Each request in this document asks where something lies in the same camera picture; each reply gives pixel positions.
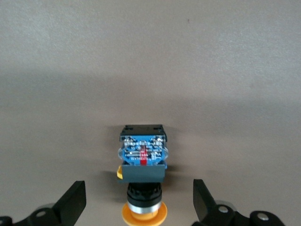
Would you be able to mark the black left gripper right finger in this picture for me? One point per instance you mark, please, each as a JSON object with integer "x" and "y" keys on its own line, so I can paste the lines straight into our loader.
{"x": 202, "y": 202}

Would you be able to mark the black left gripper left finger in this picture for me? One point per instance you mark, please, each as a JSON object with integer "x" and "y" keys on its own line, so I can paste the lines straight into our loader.
{"x": 70, "y": 204}

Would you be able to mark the yellow push button switch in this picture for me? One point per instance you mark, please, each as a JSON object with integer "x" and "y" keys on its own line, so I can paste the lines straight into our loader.
{"x": 142, "y": 171}

